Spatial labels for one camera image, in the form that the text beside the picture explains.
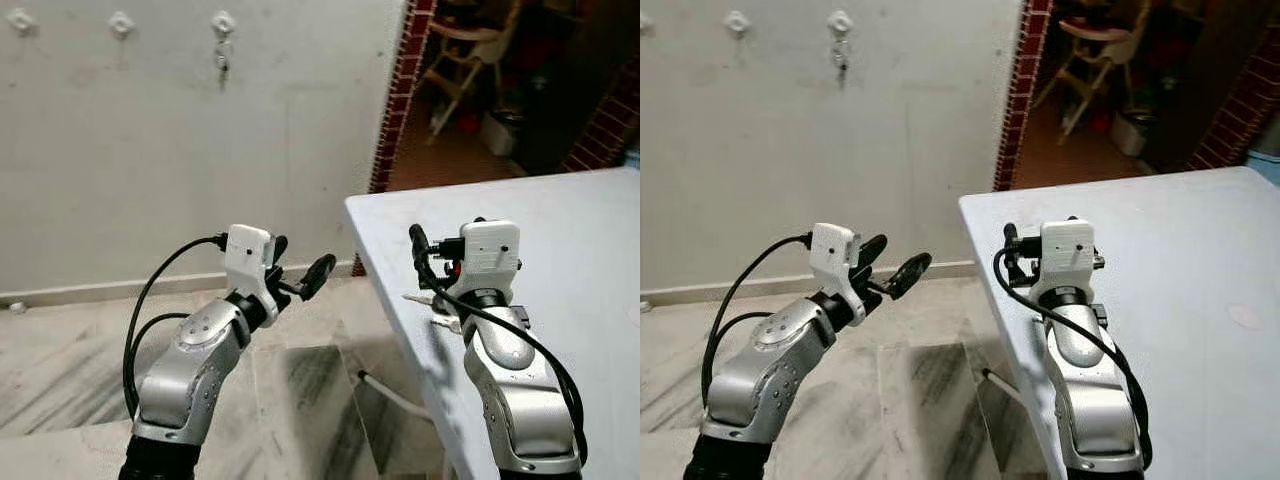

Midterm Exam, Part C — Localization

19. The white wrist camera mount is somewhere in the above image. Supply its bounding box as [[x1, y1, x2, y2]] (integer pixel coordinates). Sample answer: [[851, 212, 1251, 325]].
[[222, 224, 281, 315], [455, 218, 523, 297], [808, 222, 865, 313], [1038, 217, 1101, 293]]

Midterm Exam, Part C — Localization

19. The red brick low wall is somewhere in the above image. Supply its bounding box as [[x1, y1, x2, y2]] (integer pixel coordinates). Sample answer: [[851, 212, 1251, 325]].
[[1185, 38, 1280, 171], [560, 58, 641, 173]]

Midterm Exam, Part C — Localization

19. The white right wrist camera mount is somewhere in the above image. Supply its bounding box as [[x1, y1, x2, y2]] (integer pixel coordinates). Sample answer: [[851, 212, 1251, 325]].
[[455, 218, 523, 297], [1038, 217, 1101, 293]]

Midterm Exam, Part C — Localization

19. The small grey bin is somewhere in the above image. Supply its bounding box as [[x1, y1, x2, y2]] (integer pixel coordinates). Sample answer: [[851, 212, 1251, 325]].
[[480, 108, 527, 157], [1110, 108, 1157, 157]]

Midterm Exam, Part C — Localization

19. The red brick door pillar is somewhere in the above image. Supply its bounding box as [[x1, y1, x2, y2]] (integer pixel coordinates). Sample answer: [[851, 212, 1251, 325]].
[[368, 0, 440, 194], [992, 0, 1057, 192]]

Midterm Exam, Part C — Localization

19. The white table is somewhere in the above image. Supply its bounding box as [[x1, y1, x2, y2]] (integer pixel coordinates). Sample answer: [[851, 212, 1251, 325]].
[[958, 166, 1280, 480], [344, 167, 641, 480]]

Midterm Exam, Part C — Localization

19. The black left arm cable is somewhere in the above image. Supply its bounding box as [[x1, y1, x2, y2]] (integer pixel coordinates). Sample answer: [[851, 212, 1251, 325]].
[[122, 234, 229, 417], [700, 232, 813, 407]]

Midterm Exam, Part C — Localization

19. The wooden high chair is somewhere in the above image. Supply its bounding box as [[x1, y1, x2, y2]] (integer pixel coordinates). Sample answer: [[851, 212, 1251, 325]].
[[1034, 0, 1151, 141], [420, 0, 527, 137]]

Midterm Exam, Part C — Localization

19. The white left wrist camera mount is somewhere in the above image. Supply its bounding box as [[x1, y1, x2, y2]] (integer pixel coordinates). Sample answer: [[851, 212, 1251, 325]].
[[808, 222, 865, 313], [222, 224, 281, 315]]

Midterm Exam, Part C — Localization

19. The white table leg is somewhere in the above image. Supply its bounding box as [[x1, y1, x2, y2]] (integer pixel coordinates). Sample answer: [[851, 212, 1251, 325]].
[[980, 367, 1027, 407], [358, 370, 437, 422]]

